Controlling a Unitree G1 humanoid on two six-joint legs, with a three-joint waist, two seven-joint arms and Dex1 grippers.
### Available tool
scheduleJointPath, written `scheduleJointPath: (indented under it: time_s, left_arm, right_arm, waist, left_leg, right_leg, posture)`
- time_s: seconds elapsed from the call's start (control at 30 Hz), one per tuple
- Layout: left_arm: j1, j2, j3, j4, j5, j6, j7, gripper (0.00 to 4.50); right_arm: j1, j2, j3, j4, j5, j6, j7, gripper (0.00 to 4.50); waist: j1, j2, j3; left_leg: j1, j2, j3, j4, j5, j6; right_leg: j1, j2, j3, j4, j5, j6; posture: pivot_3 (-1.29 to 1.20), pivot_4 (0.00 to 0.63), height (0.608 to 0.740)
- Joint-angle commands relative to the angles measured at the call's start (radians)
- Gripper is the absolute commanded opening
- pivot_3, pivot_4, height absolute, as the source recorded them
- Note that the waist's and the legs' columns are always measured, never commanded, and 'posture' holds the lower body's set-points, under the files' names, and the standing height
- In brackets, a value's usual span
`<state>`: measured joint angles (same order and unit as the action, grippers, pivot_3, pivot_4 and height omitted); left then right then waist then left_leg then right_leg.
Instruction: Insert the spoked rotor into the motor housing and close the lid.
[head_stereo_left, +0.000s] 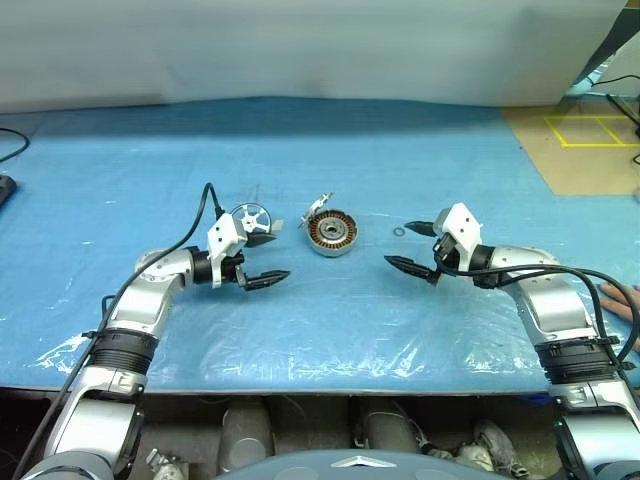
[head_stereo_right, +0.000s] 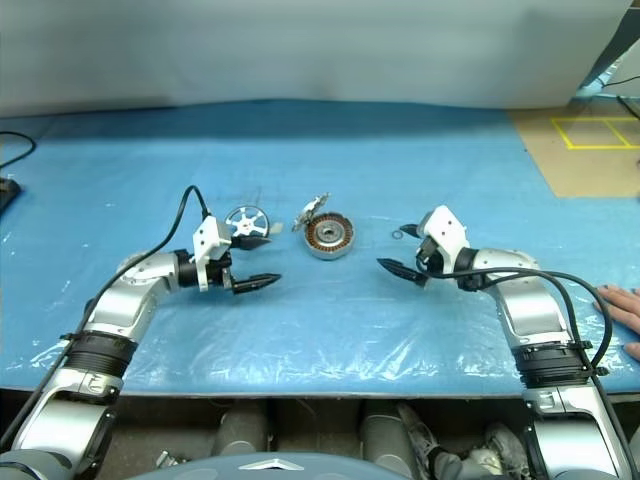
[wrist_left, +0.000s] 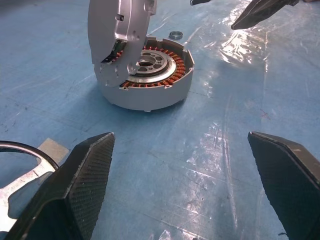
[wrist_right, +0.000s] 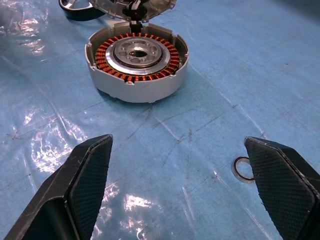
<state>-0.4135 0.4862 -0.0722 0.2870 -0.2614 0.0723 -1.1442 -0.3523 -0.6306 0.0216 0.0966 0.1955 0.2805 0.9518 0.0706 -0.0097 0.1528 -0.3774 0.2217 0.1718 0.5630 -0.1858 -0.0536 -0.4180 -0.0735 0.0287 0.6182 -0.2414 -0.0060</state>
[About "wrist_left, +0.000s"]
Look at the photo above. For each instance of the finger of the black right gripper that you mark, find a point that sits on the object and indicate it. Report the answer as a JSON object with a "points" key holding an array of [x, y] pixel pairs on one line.
{"points": [[198, 2], [262, 12]]}

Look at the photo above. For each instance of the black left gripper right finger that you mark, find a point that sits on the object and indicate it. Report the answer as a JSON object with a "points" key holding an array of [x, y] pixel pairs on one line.
{"points": [[295, 185]]}

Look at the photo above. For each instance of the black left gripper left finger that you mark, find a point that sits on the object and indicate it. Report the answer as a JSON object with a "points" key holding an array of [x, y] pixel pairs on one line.
{"points": [[75, 195]]}

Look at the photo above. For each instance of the silver round motor cover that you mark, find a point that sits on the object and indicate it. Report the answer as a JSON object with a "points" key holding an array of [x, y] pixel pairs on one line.
{"points": [[105, 30]]}

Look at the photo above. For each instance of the grey motor housing copper windings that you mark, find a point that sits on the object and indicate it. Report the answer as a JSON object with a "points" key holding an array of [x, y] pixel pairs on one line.
{"points": [[150, 97]]}

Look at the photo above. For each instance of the beige tape piece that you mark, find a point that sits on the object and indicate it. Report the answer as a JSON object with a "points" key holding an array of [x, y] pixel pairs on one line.
{"points": [[56, 150]]}

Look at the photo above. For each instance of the blue table mat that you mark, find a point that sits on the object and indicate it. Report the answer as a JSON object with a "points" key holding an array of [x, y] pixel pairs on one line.
{"points": [[175, 150]]}

